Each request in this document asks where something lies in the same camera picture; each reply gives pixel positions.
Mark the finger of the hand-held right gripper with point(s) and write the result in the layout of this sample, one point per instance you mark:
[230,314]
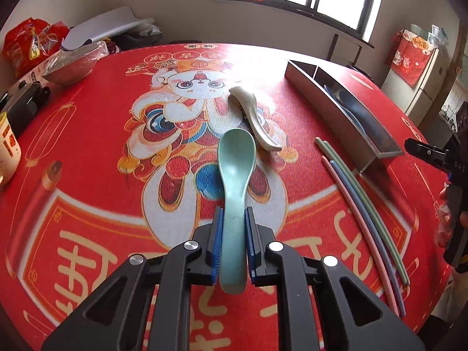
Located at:
[424,150]

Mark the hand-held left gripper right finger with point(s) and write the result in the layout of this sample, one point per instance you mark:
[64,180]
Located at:
[250,241]

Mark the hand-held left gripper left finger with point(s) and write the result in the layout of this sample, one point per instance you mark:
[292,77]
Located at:
[215,241]

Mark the green spoon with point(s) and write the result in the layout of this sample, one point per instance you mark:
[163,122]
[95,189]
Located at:
[234,161]

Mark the metal cutlery tray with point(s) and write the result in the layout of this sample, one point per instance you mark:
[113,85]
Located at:
[310,69]

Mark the yellow cup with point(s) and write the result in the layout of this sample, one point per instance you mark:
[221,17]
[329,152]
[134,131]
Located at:
[9,150]

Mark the person's right hand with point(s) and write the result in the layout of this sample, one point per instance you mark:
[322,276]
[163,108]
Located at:
[444,226]

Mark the cream refrigerator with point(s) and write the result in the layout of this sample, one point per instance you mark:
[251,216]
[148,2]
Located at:
[427,91]

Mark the blue spoon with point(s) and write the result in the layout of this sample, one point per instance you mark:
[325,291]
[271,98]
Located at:
[351,113]

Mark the red hanging fabric organizer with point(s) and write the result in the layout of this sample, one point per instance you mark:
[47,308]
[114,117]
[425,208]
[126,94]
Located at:
[409,62]

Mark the blue chopstick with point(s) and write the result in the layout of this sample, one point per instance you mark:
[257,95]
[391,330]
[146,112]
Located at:
[333,163]

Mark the pink chopstick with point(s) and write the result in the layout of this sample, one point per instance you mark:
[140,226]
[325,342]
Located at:
[325,161]

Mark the clear plastic storage boxes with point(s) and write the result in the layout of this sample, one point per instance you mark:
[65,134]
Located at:
[437,34]

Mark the beige spoon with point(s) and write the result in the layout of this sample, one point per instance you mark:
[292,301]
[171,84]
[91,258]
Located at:
[256,124]

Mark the red printed tablecloth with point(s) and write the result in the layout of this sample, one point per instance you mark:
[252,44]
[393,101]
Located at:
[109,190]

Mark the black bin with plastic bag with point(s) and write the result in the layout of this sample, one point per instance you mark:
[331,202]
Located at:
[146,38]

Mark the pink bowl with plastic wrap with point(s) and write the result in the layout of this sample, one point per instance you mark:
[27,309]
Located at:
[73,65]

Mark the black device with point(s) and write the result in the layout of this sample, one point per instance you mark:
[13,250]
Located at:
[22,106]

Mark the red snack bag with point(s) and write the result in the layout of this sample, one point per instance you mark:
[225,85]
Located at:
[29,44]

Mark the dark metal frame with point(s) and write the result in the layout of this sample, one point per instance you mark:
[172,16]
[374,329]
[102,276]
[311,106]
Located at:
[334,47]

